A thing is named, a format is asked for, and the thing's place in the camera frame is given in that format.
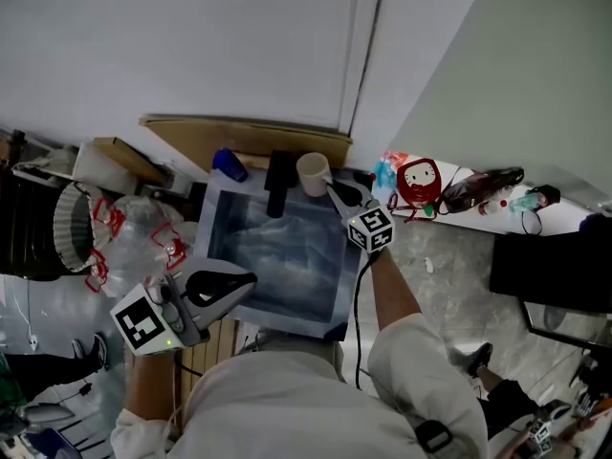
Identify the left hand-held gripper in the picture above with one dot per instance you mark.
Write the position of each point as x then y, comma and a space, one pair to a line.
143, 321

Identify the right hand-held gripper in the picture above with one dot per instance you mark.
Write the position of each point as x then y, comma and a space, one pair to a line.
373, 227

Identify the white ceramic mug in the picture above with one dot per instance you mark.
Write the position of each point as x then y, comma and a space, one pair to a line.
312, 172

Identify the black cylindrical bottle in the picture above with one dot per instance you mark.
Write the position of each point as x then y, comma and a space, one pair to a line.
279, 184

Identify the blue bottle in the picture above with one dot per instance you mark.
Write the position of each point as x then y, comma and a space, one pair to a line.
230, 165

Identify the person's right forearm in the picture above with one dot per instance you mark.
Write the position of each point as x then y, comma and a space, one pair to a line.
394, 294

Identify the person's left forearm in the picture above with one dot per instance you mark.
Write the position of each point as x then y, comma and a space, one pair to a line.
150, 385

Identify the wooden slatted stand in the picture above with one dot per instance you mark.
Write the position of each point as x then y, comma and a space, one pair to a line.
215, 347

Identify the red white cartoon bag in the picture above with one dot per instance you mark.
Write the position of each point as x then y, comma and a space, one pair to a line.
418, 180

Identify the clear plastic bag red print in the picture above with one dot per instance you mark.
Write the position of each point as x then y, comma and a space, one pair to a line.
138, 246

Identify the brown cardboard sheet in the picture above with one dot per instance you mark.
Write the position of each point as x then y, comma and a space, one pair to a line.
229, 139

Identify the dark brown bag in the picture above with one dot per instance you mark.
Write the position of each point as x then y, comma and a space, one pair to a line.
478, 187

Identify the person's white shirt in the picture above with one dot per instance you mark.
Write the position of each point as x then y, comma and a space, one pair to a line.
287, 399

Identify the clear water bottle red cap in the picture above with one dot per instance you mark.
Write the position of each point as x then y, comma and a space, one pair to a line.
492, 207

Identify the grey pleated bin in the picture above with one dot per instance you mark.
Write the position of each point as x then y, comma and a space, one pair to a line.
72, 227

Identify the long brown cardboard box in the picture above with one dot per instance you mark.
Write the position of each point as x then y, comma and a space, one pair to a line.
129, 158

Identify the white flat box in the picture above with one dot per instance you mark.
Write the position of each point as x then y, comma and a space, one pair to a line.
95, 170

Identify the green clear bottle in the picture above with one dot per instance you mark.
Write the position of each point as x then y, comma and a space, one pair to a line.
526, 202

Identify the black charger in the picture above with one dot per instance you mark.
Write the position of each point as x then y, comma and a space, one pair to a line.
547, 193

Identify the black cabinet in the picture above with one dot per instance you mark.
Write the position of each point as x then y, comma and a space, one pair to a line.
550, 266

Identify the white low ledge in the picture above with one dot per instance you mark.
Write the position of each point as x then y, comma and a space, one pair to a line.
564, 218

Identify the black framed glass panel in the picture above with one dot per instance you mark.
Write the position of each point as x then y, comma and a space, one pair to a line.
564, 323

